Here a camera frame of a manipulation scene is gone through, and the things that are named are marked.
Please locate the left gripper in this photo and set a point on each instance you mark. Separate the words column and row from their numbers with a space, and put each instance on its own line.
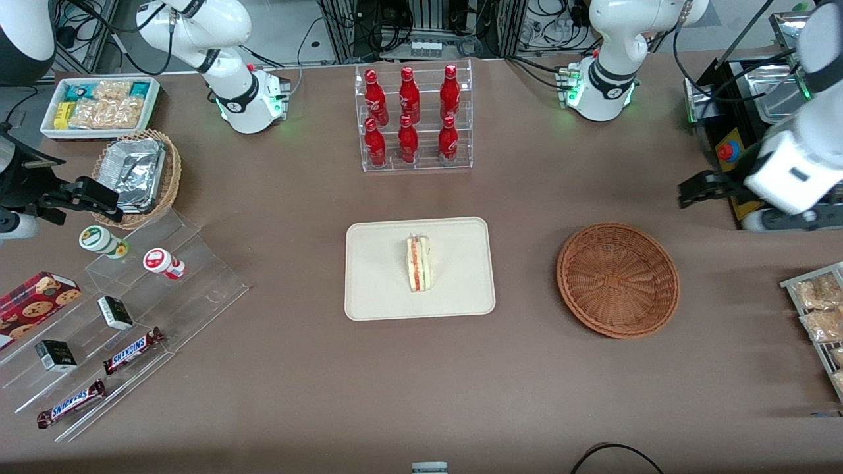
column 730, row 186

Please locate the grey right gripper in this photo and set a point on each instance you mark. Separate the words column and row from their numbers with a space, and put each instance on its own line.
column 26, row 179

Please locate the triangle sandwich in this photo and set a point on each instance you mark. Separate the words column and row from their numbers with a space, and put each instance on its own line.
column 419, row 263

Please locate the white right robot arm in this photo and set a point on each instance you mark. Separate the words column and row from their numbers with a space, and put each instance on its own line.
column 230, row 26

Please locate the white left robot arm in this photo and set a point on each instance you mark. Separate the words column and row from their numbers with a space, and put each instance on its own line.
column 612, row 39

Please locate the light tan wicker basket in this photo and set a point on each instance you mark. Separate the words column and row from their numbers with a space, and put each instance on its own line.
column 171, row 178

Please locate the brown round wicker basket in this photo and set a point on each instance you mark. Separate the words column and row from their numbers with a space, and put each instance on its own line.
column 616, row 283

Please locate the beige rectangular tray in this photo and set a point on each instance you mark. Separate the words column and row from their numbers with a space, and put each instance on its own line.
column 375, row 270

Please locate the green lid yogurt cup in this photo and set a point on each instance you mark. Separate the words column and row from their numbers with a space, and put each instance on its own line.
column 97, row 239

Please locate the stack of foil trays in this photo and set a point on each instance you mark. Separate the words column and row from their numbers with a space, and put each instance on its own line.
column 135, row 171

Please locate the white rectangular snack bin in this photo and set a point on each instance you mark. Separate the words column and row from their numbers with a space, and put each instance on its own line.
column 49, row 128

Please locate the yellow snack pack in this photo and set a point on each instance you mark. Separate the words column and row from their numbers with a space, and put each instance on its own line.
column 64, row 115

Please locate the clear bag of crackers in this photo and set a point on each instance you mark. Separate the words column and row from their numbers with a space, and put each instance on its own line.
column 112, row 90
column 108, row 113

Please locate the red lid yogurt cup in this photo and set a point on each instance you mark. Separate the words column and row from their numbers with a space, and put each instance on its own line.
column 159, row 261

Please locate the teal snack pack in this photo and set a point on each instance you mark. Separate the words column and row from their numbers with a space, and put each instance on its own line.
column 139, row 89
column 78, row 91

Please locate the black food warmer machine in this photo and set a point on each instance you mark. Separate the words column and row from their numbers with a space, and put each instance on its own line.
column 770, row 99

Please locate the small dark green box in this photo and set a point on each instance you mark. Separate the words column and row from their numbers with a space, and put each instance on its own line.
column 116, row 313
column 56, row 355

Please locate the red plaid cookie box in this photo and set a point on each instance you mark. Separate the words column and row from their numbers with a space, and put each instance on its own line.
column 29, row 306

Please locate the clear acrylic step display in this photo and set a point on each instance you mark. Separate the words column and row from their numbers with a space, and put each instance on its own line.
column 204, row 276

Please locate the clear bag of pastry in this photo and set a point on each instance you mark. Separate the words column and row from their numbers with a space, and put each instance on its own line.
column 836, row 357
column 816, row 293
column 838, row 382
column 823, row 326

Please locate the Snickers chocolate bar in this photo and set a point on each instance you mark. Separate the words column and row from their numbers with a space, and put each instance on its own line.
column 71, row 403
column 132, row 351

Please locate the red cola bottle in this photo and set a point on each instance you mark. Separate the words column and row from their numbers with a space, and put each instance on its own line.
column 375, row 99
column 409, row 95
column 448, row 143
column 375, row 146
column 407, row 143
column 450, row 92

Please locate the clear acrylic bottle rack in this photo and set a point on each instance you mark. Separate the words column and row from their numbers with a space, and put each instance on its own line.
column 427, row 164

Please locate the white power strip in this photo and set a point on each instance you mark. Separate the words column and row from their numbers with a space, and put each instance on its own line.
column 425, row 48

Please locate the small grey device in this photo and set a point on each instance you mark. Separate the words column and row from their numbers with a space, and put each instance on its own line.
column 429, row 469

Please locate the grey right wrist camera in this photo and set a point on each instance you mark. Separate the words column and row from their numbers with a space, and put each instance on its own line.
column 16, row 225

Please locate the aluminium equipment frame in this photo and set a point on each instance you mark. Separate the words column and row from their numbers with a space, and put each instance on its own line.
column 395, row 20

